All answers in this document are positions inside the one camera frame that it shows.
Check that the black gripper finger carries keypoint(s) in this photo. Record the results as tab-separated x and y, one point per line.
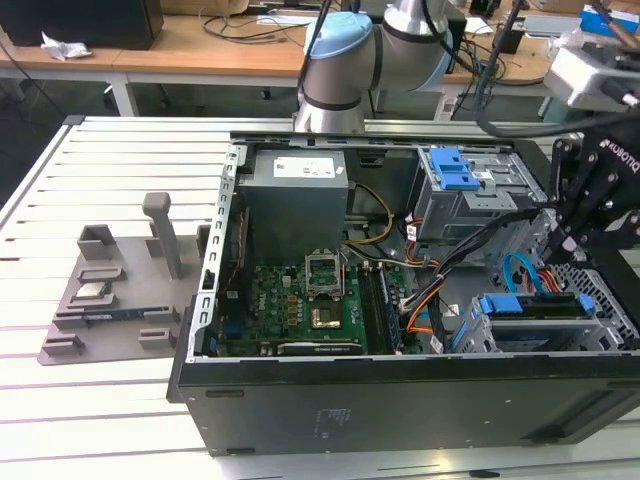
597	200
561	175

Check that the hard disk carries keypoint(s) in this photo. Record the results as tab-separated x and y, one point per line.
502	305

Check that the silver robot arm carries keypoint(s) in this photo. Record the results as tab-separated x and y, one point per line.
340	75

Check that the metal disk bay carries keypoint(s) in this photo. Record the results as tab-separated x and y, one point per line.
475	340

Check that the blue plastic latch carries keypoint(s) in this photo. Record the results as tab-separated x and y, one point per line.
452	167

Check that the metal drive cage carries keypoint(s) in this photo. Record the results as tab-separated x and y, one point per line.
450	215

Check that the clear plastic bags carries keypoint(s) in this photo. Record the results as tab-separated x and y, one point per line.
575	37

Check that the small black box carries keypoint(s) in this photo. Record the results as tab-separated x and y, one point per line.
515	40

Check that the silver flat device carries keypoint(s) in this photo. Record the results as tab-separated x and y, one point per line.
550	25

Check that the blue product box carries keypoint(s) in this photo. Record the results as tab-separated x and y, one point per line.
589	22

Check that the black computer tower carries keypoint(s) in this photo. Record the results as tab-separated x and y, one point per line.
460	45

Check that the RAM stick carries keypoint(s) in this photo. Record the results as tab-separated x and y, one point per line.
391	315

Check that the black RAM slot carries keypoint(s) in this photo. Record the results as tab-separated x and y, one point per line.
370	310

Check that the grey power supply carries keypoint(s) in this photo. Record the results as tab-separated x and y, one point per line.
290	210

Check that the CPU socket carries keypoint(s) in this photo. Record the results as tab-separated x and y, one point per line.
325	318

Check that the black graphics card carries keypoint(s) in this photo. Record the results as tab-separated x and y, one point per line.
320	348

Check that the green motherboard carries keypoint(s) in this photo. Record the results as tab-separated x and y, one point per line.
280	300

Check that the black PC case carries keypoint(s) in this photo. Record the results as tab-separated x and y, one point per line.
350	415

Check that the black case fan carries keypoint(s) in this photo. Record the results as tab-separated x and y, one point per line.
231	270

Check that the wooden desk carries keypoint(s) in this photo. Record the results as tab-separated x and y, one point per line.
225	55
75	62

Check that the cardboard box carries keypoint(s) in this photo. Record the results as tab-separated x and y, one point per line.
200	6

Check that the grey parts rack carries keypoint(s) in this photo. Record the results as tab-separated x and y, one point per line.
135	295

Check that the silver CPU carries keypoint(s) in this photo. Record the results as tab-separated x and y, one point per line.
92	292

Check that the large black box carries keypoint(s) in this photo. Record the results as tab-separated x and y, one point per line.
75	22

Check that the crumpled white paper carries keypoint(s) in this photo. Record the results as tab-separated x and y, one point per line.
65	49

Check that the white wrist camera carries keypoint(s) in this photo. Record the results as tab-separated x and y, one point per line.
580	80

